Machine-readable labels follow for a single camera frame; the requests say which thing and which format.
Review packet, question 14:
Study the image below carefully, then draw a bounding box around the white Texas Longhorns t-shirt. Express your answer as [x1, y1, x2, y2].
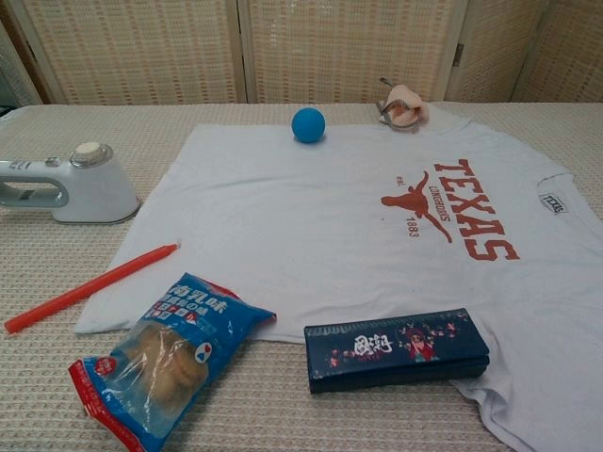
[73, 104, 603, 452]

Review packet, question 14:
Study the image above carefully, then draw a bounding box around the blue cookie snack bag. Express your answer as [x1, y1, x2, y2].
[68, 271, 278, 452]

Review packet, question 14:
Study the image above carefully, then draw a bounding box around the red candle stick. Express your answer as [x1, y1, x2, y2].
[3, 240, 182, 335]

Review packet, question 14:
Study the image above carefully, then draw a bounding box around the beige woven tablecloth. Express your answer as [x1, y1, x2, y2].
[0, 101, 603, 452]

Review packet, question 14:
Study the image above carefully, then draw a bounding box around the white handheld steam iron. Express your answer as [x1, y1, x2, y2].
[0, 141, 141, 224]

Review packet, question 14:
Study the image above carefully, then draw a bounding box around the pink plush hair clip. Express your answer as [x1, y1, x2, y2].
[375, 77, 431, 134]

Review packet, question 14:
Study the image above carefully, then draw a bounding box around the blue rubber ball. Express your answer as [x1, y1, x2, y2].
[290, 106, 327, 144]

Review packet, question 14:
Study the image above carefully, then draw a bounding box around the woven folding screen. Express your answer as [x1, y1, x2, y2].
[0, 0, 603, 105]

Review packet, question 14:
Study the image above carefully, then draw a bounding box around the dark blue pencil case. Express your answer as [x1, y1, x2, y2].
[303, 307, 491, 395]

